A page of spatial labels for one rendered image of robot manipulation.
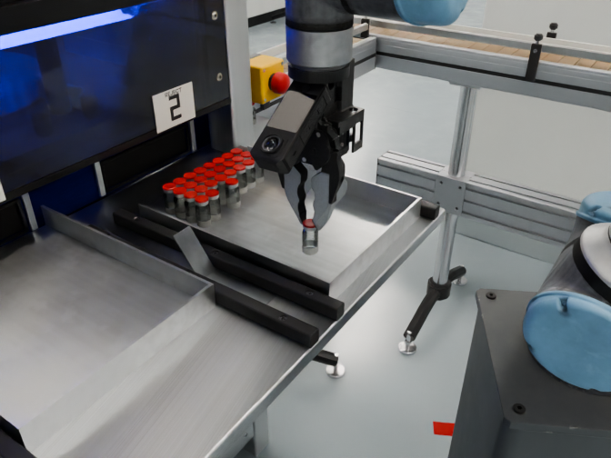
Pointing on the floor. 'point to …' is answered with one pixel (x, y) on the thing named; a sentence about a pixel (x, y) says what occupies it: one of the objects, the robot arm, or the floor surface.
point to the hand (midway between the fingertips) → (307, 220)
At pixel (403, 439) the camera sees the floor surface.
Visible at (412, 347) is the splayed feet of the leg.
